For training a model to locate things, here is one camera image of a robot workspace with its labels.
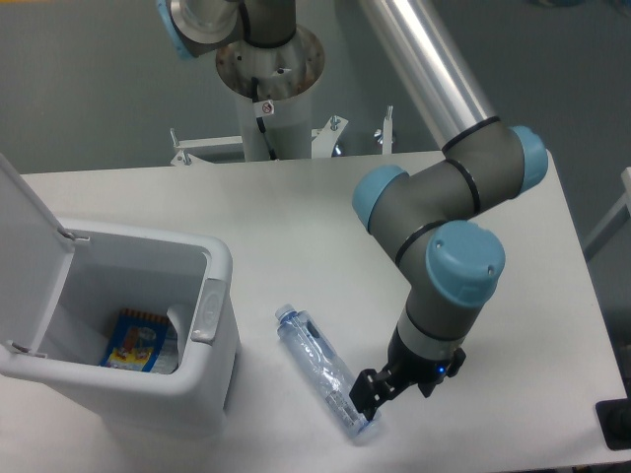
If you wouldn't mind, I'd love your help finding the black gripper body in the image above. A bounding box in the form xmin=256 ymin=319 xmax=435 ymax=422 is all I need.
xmin=384 ymin=329 xmax=466 ymax=394

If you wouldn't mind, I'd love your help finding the clear plastic water bottle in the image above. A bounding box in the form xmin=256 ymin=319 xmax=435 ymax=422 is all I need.
xmin=275 ymin=304 xmax=376 ymax=441

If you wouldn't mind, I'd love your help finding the clear plastic bag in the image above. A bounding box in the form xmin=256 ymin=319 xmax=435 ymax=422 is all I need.
xmin=167 ymin=304 xmax=194 ymax=365

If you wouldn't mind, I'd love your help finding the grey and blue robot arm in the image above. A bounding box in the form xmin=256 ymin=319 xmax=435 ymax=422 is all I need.
xmin=157 ymin=1 xmax=548 ymax=419

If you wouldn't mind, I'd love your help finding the white plastic trash can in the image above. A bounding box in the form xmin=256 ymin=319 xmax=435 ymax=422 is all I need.
xmin=1 ymin=221 xmax=241 ymax=437

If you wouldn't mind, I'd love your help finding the white trash can lid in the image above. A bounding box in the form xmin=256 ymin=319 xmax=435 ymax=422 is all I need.
xmin=1 ymin=158 xmax=74 ymax=352

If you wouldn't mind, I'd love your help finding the black clamp at table edge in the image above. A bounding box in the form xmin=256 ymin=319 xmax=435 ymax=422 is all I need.
xmin=596 ymin=398 xmax=630 ymax=451

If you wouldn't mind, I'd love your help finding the blue snack wrapper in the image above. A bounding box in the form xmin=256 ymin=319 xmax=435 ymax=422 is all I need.
xmin=100 ymin=308 xmax=178 ymax=374

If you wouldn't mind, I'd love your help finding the white bracket with bolt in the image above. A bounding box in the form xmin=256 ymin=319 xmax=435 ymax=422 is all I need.
xmin=312 ymin=115 xmax=349 ymax=159

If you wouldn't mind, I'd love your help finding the white upright bracket post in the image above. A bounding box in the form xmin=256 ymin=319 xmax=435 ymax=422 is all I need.
xmin=374 ymin=105 xmax=394 ymax=155

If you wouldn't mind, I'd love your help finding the white frame leg right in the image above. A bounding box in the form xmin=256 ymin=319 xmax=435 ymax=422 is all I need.
xmin=583 ymin=168 xmax=630 ymax=262

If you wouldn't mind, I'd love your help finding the white metal frame bracket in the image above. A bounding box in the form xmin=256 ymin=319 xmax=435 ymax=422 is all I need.
xmin=170 ymin=128 xmax=245 ymax=167

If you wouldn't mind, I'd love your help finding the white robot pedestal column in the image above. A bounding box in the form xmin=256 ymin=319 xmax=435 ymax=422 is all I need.
xmin=216 ymin=26 xmax=325 ymax=162

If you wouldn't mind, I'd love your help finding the black cable on pedestal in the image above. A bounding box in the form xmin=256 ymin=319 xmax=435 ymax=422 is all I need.
xmin=250 ymin=76 xmax=278 ymax=162

